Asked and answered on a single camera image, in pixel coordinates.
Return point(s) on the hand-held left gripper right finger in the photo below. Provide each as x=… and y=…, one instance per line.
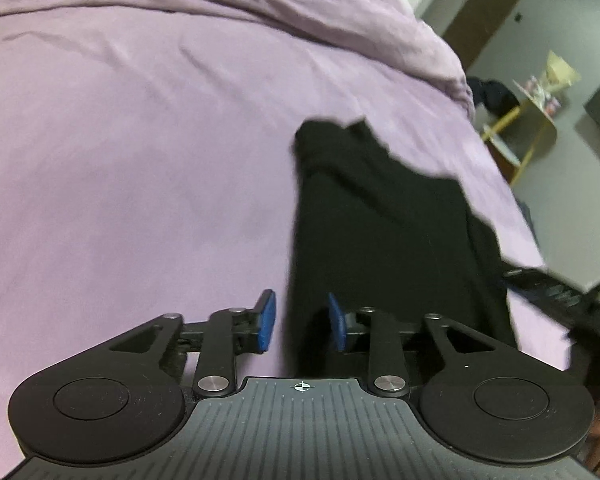
x=337, y=324

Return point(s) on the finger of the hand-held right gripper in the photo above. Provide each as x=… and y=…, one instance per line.
x=522, y=279

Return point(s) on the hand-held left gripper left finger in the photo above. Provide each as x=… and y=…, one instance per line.
x=266, y=317

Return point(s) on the black garment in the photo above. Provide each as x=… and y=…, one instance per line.
x=390, y=240

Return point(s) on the dark clothes pile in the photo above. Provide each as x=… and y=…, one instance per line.
x=495, y=92

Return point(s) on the yellow-legged side table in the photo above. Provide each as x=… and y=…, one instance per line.
x=525, y=130

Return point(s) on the purple blanket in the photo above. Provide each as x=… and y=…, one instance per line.
x=155, y=160

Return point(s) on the brown wooden door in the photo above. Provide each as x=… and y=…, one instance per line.
x=485, y=15

